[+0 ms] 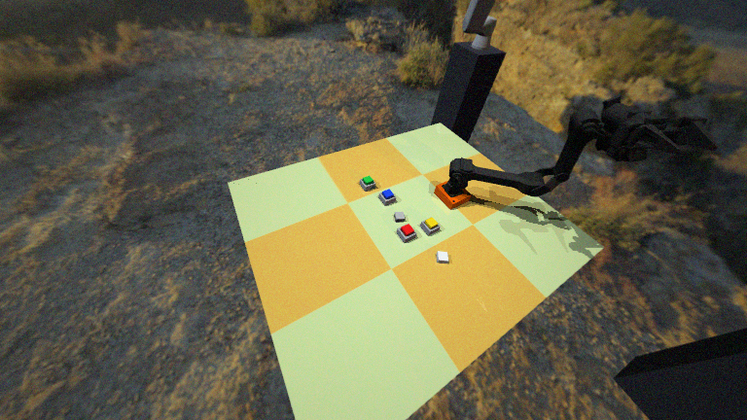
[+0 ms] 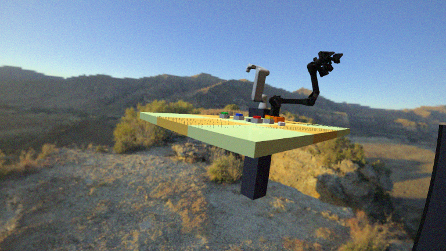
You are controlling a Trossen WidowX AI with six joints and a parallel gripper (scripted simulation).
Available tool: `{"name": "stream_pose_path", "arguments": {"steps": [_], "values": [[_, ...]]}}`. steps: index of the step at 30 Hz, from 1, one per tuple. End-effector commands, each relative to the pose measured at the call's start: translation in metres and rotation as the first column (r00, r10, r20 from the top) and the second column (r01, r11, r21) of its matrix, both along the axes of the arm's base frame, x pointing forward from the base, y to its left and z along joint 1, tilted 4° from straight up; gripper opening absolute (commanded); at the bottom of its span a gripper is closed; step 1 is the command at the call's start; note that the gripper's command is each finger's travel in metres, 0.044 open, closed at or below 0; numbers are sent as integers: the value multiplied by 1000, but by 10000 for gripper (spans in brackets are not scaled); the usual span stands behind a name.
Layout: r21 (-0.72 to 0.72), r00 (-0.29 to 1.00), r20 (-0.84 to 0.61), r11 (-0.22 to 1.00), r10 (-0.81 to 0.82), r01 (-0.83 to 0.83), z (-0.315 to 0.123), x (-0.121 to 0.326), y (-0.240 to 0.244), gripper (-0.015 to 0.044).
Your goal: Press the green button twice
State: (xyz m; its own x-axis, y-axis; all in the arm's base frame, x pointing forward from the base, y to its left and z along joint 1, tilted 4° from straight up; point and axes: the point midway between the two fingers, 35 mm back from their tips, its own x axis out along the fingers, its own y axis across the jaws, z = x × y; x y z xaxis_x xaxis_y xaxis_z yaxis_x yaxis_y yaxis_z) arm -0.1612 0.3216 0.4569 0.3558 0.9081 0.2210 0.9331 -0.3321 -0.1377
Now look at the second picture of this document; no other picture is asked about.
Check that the yellow button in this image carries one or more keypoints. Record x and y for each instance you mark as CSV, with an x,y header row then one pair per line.
x,y
268,120

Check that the red button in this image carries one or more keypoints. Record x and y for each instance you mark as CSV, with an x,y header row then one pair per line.
x,y
257,120

